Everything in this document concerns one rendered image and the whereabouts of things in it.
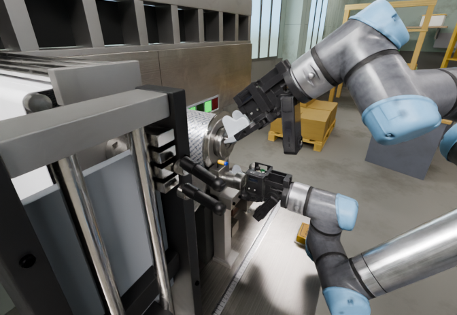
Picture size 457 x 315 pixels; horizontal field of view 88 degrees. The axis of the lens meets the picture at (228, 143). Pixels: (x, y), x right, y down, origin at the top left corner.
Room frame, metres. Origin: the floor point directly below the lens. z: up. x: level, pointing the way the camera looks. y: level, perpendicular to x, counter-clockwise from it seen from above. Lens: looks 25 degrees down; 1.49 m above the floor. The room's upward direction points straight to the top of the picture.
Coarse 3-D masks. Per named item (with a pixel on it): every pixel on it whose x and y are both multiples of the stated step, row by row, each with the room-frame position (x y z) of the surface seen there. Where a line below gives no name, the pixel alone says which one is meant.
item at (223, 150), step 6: (222, 132) 0.50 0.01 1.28; (216, 138) 0.49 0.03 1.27; (222, 138) 0.49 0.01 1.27; (216, 144) 0.49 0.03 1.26; (222, 144) 0.49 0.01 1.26; (228, 144) 0.51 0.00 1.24; (234, 144) 0.54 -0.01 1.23; (216, 150) 0.49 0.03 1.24; (222, 150) 0.49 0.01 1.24; (228, 150) 0.51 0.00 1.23; (222, 156) 0.49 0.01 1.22
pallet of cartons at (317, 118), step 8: (304, 104) 3.65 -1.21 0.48; (312, 104) 3.80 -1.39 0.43; (320, 104) 3.80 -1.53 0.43; (328, 104) 3.80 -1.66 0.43; (336, 104) 3.80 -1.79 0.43; (304, 112) 3.35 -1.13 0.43; (312, 112) 3.35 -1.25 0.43; (320, 112) 3.35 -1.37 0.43; (328, 112) 3.35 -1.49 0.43; (280, 120) 3.27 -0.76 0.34; (304, 120) 3.07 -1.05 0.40; (312, 120) 3.02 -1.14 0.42; (320, 120) 2.99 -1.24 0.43; (328, 120) 3.34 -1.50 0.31; (272, 128) 3.33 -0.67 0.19; (280, 128) 3.26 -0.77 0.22; (304, 128) 3.07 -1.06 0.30; (312, 128) 3.02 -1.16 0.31; (320, 128) 2.97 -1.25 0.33; (328, 128) 3.45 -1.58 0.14; (272, 136) 3.28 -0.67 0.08; (280, 136) 3.22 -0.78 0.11; (304, 136) 3.06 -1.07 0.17; (312, 136) 3.01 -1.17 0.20; (320, 136) 2.96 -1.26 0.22; (328, 136) 3.45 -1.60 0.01; (320, 144) 2.92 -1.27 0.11
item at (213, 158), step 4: (220, 120) 0.52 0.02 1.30; (216, 124) 0.50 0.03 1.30; (220, 124) 0.52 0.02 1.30; (216, 128) 0.50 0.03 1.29; (212, 132) 0.49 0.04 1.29; (216, 132) 0.50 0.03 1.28; (212, 136) 0.49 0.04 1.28; (212, 140) 0.49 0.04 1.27; (208, 144) 0.47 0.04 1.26; (212, 144) 0.49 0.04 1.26; (208, 148) 0.47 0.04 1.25; (212, 148) 0.48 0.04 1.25; (208, 152) 0.47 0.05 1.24; (212, 152) 0.48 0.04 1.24; (212, 156) 0.48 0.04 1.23; (216, 156) 0.50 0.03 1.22; (212, 160) 0.48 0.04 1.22; (216, 160) 0.50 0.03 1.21
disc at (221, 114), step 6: (216, 114) 0.51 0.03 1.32; (222, 114) 0.53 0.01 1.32; (228, 114) 0.56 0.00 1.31; (210, 120) 0.49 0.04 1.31; (216, 120) 0.51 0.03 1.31; (210, 126) 0.48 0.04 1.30; (222, 126) 0.53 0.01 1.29; (210, 132) 0.48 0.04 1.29; (204, 138) 0.47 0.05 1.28; (204, 144) 0.46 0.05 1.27; (204, 150) 0.46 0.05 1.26; (204, 156) 0.46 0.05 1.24; (228, 156) 0.56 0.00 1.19; (204, 162) 0.46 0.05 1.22; (210, 162) 0.48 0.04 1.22
